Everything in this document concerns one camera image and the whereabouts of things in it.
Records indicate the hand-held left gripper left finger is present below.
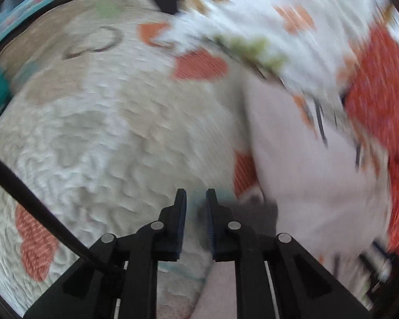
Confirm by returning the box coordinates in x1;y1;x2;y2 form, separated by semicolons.
23;189;188;319

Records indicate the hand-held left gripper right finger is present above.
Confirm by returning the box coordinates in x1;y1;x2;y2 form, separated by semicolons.
205;189;373;319

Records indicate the pale pink small cloth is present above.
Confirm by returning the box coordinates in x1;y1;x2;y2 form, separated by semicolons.
193;73;394;319

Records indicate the heart-print quilted blanket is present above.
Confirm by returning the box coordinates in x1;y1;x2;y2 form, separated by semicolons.
0;0;276;319

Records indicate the red floral cloth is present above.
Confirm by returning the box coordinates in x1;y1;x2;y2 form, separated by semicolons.
344;23;399;261

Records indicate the white leaf-patterned pillow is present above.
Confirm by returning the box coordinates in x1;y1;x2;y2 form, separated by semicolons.
53;0;399;173

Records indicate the teal box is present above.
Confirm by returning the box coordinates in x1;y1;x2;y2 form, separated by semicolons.
0;0;58;133

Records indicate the black cable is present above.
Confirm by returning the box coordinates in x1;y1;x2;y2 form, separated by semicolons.
0;149;125;276

